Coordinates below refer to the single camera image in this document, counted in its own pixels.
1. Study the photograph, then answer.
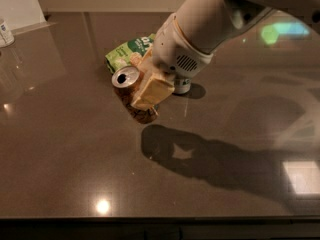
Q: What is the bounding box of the white container at left edge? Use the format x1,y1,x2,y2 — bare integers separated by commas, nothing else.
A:
0,18,15,47

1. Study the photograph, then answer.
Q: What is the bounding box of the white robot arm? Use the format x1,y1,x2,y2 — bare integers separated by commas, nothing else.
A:
132,0,320,110

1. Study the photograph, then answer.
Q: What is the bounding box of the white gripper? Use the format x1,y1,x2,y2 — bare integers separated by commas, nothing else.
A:
131,13,213,111

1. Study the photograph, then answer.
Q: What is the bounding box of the orange soda can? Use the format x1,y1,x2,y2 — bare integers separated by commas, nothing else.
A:
111,66,158,124

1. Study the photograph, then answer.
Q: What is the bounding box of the silver green soda can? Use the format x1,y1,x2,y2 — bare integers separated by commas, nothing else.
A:
174,78,191,95

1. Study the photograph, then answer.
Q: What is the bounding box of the green snack bag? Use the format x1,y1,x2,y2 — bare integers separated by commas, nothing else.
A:
105,33,155,74

